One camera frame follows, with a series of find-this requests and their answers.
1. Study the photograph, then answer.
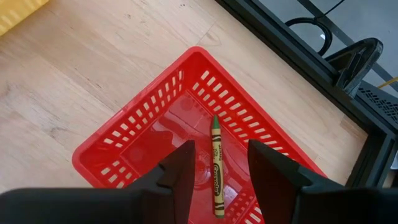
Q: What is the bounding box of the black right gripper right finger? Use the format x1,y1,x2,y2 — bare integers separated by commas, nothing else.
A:
248,139,398,224

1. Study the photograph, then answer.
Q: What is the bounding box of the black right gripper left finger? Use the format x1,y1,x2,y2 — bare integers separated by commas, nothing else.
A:
0,139,196,224

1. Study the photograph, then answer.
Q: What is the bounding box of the green crayon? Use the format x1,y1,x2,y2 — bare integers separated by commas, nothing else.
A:
210,114,226,219

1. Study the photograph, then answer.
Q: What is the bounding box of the red plastic basket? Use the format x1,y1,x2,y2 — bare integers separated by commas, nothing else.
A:
72,45,327,224

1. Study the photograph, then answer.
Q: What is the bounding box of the black plastic crate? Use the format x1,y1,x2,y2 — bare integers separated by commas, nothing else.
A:
356,80,398,128

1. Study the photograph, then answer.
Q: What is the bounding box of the yellow plastic basket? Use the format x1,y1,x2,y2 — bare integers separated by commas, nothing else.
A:
0,0,50,37

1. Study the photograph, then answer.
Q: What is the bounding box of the black aluminium table frame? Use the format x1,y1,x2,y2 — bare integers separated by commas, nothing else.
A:
215,0,398,189

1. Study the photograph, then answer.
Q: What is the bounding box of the yellow hanging cable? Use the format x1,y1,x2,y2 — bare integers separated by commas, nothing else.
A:
377,77,398,90

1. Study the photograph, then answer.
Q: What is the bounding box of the black coiled hanging cable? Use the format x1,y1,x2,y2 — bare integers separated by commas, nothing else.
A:
284,0,346,57

